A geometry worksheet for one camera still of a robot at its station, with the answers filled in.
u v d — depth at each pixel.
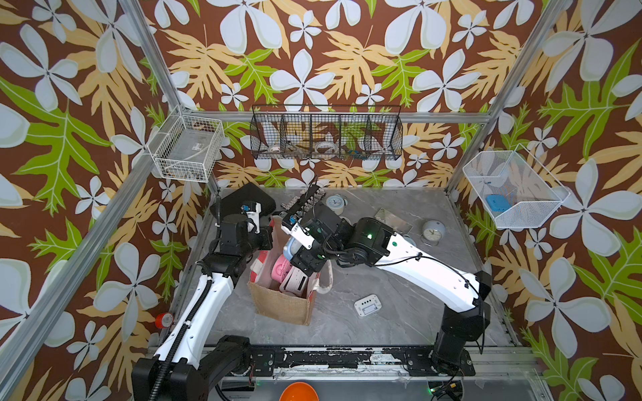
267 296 0.65
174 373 0.37
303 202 1.15
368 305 0.84
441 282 0.43
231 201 1.11
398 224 1.01
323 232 0.47
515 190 0.83
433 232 0.98
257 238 0.69
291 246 0.64
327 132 0.98
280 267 0.82
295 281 0.84
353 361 0.75
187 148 0.86
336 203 1.11
